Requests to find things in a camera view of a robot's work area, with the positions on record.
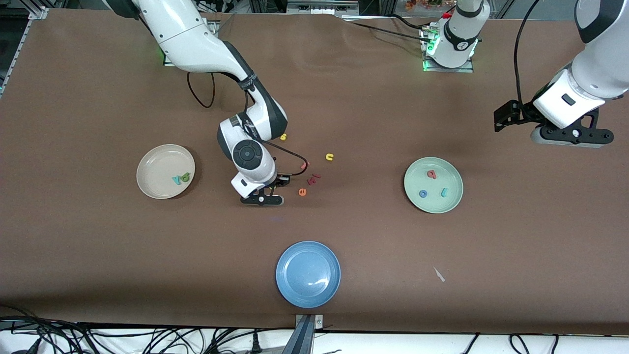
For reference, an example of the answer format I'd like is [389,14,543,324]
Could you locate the beige brown plate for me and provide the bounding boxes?
[136,144,196,200]

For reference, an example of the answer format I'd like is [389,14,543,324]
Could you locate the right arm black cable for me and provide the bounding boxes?
[186,71,310,177]

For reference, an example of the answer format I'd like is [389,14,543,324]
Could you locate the black cable on table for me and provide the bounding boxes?
[344,14,435,44]

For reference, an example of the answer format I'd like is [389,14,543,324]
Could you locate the aluminium frame bar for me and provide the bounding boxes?
[286,0,360,16]

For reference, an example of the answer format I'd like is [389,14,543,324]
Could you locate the aluminium frame rail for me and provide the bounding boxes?
[0,6,50,99]

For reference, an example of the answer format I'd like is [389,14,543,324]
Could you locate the pale green plate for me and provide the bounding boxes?
[403,157,464,214]

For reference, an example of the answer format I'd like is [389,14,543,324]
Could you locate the blue plate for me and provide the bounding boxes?
[275,240,342,309]

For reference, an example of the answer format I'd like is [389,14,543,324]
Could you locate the looped black cable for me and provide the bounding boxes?
[509,333,532,354]

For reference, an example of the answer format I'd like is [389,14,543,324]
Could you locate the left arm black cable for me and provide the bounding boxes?
[514,0,541,106]

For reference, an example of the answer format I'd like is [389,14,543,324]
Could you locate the black cable tangle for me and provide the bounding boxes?
[0,305,295,354]

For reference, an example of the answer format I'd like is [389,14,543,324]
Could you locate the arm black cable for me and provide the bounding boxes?
[186,71,310,177]
[514,0,541,106]

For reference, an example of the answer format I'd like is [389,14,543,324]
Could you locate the brown table cover sheet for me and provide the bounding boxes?
[0,9,629,335]

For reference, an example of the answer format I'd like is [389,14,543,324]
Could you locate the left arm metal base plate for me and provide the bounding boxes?
[423,27,475,74]

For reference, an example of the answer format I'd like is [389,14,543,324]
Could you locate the grey metal camera post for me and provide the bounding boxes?
[281,314,325,354]

